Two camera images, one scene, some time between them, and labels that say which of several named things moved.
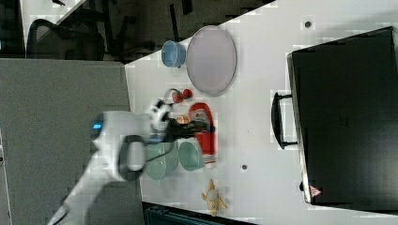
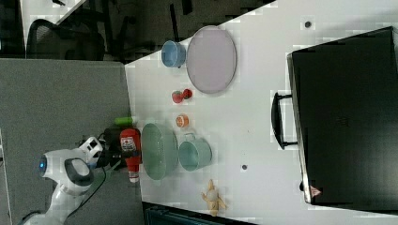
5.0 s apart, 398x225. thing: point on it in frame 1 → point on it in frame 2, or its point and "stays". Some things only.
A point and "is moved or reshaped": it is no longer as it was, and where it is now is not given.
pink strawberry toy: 177,97 stays
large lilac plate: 211,59 stays
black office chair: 47,40 stays
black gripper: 177,131 → 112,154
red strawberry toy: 187,94 stays
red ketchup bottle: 202,112 is moved or reshaped
